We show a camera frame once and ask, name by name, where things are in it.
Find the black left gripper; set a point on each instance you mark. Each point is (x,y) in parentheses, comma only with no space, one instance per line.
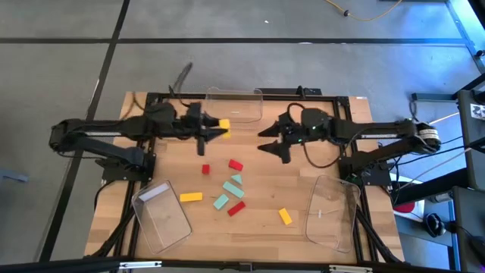
(200,129)

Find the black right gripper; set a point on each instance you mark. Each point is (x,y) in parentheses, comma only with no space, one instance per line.
(291,132)

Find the small red block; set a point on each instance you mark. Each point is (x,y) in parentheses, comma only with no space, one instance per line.
(205,169)

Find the teal triangle block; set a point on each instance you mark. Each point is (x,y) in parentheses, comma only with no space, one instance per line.
(237,179)

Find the long teal block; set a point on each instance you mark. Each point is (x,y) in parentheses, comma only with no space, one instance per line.
(233,189)

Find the long yellow block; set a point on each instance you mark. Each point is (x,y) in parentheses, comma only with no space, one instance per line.
(191,196)

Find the teal rectangular block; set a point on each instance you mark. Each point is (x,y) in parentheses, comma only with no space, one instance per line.
(221,201)

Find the long red block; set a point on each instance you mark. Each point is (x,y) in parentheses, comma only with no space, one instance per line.
(236,208)

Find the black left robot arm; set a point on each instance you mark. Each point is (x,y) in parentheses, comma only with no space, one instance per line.
(113,129)

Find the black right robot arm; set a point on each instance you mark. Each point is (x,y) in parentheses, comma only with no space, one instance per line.
(379,130)

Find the clear plastic bin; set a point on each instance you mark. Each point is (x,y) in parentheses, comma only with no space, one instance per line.
(333,227)
(166,223)
(246,102)

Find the red round object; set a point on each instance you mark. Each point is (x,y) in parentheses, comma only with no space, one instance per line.
(404,208)

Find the black metal beam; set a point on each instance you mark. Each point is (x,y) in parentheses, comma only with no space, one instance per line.
(432,186)

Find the black floor stand bar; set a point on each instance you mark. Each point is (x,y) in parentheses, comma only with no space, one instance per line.
(435,96)

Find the black headphones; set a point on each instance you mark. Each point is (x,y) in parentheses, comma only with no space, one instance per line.
(435,224)

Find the black cabinet with marker tag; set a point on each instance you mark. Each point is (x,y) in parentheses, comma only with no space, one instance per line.
(471,151)

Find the grey floor object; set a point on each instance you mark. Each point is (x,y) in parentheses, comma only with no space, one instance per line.
(13,176)

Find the black rig beam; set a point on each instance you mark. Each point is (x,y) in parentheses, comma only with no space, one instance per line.
(57,265)

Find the black bar mount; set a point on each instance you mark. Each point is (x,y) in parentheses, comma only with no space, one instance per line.
(280,91)

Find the black aluminium table frame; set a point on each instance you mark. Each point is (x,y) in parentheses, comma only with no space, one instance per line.
(329,98)

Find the silver bracket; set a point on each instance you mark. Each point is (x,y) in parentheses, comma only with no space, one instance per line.
(350,269)
(140,264)

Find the aluminium rail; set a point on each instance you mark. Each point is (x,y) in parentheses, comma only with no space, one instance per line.
(460,30)

